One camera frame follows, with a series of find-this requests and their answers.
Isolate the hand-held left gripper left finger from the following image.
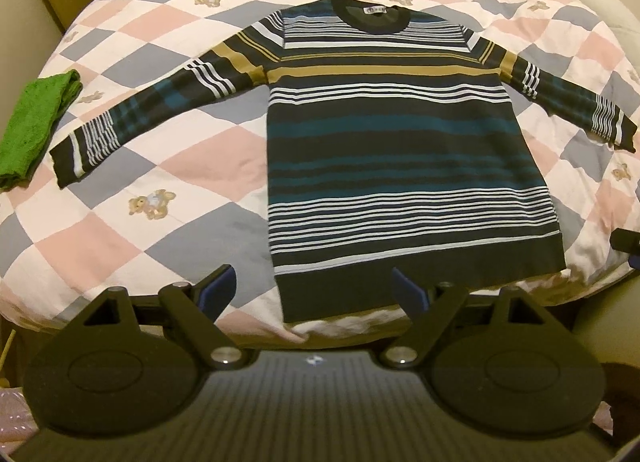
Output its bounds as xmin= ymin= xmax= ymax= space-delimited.
xmin=82 ymin=265 xmax=252 ymax=371

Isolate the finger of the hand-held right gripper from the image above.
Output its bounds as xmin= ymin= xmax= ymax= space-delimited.
xmin=610 ymin=229 xmax=640 ymax=269

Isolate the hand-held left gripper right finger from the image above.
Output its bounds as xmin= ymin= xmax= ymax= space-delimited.
xmin=379 ymin=267 xmax=552 ymax=369

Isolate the striped knit sweater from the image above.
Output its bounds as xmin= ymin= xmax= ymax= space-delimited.
xmin=49 ymin=0 xmax=639 ymax=325

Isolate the checked bear print quilt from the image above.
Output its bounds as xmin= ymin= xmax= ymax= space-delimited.
xmin=0 ymin=0 xmax=640 ymax=345

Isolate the green towel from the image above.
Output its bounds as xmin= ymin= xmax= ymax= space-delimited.
xmin=0 ymin=69 xmax=84 ymax=193

